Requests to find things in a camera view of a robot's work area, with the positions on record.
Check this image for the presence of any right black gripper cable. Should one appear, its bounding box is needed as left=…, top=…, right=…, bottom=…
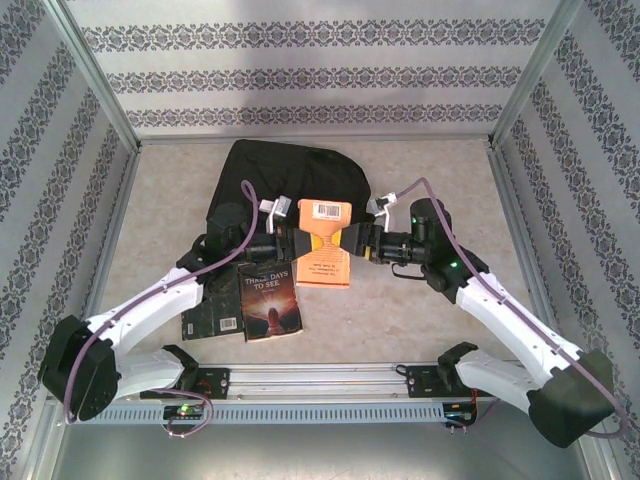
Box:
left=391, top=262, right=427, bottom=282

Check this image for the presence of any purple cable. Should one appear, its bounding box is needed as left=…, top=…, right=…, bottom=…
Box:
left=387, top=177, right=631, bottom=441
left=64, top=179, right=281, bottom=441

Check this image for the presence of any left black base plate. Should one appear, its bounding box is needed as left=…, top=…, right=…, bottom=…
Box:
left=139, top=368, right=231, bottom=400

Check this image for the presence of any orange paperback book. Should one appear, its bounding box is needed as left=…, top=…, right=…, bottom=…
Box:
left=293, top=198, right=354, bottom=290

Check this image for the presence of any Three Days to See book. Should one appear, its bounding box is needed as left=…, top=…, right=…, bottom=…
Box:
left=238, top=262, right=305, bottom=344

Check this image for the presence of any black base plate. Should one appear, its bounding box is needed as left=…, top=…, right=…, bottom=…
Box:
left=405, top=365, right=499, bottom=399
left=139, top=368, right=231, bottom=400

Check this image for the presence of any grey metal shelf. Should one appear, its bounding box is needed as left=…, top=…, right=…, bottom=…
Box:
left=29, top=419, right=616, bottom=480

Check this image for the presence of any right aluminium frame post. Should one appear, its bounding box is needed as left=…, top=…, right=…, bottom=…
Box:
left=487, top=0, right=586, bottom=151

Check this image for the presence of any black backpack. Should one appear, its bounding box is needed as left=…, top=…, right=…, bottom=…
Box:
left=206, top=138, right=374, bottom=251

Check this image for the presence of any aluminium back rail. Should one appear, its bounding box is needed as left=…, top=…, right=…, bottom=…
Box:
left=134, top=132, right=496, bottom=147

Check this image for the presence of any right aluminium side rail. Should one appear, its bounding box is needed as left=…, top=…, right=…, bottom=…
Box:
left=487, top=144, right=569, bottom=360

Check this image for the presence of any aluminium side rail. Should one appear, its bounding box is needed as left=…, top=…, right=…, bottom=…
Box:
left=69, top=144, right=144, bottom=366
left=487, top=144, right=569, bottom=360

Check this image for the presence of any left controller board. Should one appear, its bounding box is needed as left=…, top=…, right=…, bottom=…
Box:
left=163, top=405, right=205, bottom=420

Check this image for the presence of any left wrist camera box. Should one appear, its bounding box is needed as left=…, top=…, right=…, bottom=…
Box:
left=258, top=195, right=295, bottom=235

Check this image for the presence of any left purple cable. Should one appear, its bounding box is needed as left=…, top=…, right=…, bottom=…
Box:
left=64, top=179, right=281, bottom=441

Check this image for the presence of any aluminium mounting rail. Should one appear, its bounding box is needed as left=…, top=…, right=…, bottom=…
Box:
left=49, top=363, right=587, bottom=401

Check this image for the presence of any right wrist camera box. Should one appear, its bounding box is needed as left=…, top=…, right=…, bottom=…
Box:
left=366, top=193, right=399, bottom=232

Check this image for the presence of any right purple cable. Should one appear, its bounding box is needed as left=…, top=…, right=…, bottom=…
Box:
left=387, top=177, right=631, bottom=441

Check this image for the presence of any slotted grey cable duct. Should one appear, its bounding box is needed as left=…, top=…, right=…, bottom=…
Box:
left=66, top=403, right=447, bottom=425

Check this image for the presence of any aluminium frame post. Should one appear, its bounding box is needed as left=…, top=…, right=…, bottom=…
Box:
left=487, top=0, right=586, bottom=151
left=52, top=0, right=141, bottom=151

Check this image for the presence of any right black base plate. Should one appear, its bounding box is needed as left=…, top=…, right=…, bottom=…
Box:
left=405, top=365, right=499, bottom=399

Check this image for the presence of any left aluminium frame post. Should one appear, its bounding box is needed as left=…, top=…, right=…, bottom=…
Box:
left=52, top=0, right=141, bottom=151

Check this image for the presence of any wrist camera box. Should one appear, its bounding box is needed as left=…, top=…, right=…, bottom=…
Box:
left=366, top=193, right=399, bottom=232
left=258, top=195, right=295, bottom=235

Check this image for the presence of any left aluminium side rail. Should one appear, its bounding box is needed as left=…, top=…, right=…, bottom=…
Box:
left=69, top=144, right=144, bottom=366

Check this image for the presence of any dark paperback with barcode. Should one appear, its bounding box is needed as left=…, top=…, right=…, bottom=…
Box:
left=180, top=276, right=246, bottom=342

